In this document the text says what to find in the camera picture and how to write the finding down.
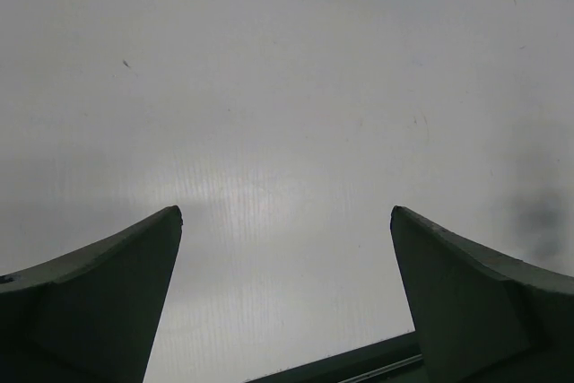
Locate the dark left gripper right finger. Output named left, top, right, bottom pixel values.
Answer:
left=390, top=206, right=573, bottom=382

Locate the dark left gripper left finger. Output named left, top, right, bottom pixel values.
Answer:
left=1, top=206, right=182, bottom=382

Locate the dark metal table edge rail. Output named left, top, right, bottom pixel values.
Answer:
left=253, top=332, right=429, bottom=383

